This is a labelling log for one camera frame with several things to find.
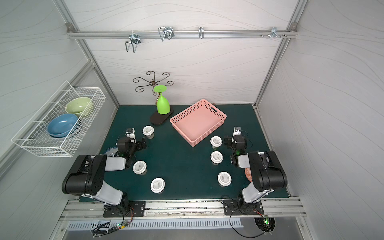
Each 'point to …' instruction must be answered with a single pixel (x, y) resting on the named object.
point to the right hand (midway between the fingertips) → (236, 135)
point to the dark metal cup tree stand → (157, 118)
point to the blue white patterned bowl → (111, 151)
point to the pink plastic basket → (198, 121)
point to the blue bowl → (61, 125)
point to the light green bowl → (78, 105)
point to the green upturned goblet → (163, 106)
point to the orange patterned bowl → (248, 173)
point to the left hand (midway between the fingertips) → (138, 137)
